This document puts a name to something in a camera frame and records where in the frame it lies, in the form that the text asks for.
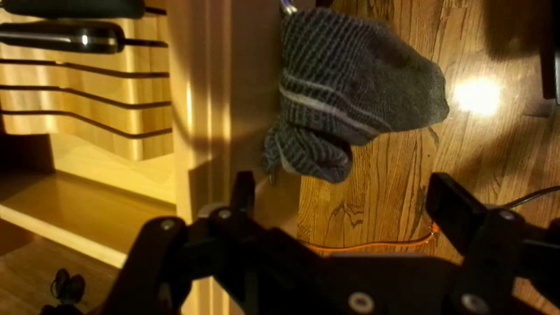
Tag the grey striped towel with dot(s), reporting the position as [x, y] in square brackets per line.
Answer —
[351, 89]

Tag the wooden knife drawer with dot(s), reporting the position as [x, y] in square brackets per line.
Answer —
[251, 89]

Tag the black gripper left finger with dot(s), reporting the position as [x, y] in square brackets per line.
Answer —
[176, 251]

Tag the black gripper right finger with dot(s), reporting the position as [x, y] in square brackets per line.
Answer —
[496, 246]

